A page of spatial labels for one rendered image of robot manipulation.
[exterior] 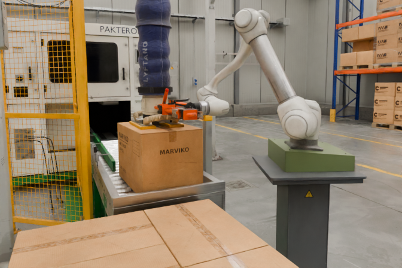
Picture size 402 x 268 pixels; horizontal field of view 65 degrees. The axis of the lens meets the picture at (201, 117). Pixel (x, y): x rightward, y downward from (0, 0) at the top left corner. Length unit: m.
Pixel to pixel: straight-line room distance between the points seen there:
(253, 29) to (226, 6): 10.39
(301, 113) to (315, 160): 0.32
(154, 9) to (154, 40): 0.18
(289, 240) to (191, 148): 0.77
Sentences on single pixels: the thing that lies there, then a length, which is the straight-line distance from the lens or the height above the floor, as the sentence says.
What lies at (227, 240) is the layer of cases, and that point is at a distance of 1.49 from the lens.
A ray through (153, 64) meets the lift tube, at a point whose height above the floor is 1.35.
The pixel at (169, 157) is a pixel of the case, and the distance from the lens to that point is 1.91.
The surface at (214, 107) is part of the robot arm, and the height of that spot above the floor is 1.08.
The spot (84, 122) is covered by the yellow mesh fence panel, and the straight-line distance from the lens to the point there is 2.50.
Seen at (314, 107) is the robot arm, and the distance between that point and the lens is 1.84.
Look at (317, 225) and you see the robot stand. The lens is 1.98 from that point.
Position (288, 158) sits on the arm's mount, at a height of 0.82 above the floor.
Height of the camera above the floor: 1.23
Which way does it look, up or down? 6 degrees down
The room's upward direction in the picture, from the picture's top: straight up
